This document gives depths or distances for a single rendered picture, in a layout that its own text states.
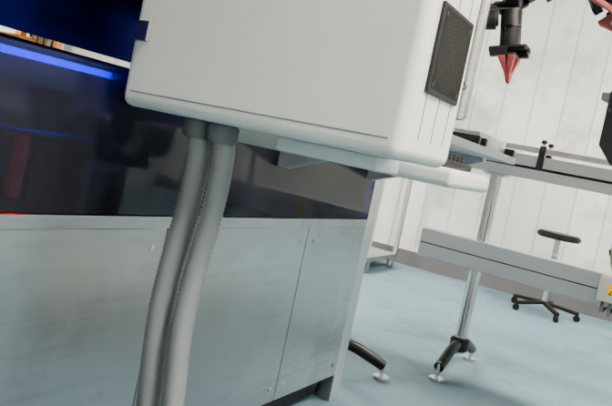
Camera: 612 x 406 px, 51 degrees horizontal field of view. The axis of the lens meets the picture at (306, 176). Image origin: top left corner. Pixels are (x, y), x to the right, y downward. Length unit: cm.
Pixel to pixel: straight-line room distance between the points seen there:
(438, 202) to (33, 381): 440
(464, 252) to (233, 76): 196
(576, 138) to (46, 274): 446
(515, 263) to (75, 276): 192
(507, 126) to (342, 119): 444
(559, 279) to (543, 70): 282
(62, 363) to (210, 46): 61
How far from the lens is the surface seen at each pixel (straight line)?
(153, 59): 105
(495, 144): 183
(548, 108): 522
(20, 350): 117
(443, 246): 280
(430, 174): 100
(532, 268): 271
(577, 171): 266
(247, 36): 94
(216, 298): 150
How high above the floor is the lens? 80
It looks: 3 degrees down
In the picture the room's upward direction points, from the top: 12 degrees clockwise
